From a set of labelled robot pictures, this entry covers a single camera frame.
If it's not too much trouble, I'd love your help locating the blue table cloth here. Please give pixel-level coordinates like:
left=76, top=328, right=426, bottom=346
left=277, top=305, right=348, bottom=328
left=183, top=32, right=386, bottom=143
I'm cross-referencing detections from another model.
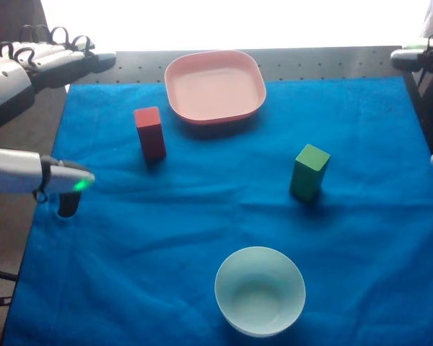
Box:
left=1, top=77, right=433, bottom=346

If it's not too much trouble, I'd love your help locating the green rectangular block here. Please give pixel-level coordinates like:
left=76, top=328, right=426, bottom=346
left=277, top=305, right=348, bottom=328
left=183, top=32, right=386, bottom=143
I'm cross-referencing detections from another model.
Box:
left=289, top=143, right=331, bottom=203

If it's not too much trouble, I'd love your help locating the black rod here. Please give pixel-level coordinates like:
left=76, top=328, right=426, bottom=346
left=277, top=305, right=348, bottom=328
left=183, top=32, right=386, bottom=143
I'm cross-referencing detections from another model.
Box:
left=0, top=267, right=19, bottom=283

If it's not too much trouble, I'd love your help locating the dark brown curtain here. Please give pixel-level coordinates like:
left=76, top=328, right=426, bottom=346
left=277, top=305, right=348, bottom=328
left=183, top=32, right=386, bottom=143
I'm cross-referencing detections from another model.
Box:
left=0, top=0, right=51, bottom=48

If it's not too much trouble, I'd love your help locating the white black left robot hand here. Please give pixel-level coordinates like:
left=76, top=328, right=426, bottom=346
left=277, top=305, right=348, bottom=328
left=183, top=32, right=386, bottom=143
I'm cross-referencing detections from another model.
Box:
left=0, top=25, right=117, bottom=219

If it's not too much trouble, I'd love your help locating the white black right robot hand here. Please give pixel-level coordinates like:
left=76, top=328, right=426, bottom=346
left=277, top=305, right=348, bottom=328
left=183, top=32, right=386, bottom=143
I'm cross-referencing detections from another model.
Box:
left=390, top=32, right=433, bottom=177

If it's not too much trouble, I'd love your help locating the pink square plate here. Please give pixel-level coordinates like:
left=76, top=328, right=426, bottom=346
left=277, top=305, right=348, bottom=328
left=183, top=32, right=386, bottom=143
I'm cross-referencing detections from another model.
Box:
left=164, top=49, right=267, bottom=126

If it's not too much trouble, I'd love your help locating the pale green round bowl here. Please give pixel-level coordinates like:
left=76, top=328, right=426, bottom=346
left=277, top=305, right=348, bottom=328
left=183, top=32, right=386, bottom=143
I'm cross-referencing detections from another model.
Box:
left=214, top=246, right=307, bottom=338

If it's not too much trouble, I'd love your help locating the red rectangular block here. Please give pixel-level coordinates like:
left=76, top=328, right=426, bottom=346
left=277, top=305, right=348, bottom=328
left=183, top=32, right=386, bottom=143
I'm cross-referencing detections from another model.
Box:
left=134, top=106, right=167, bottom=162

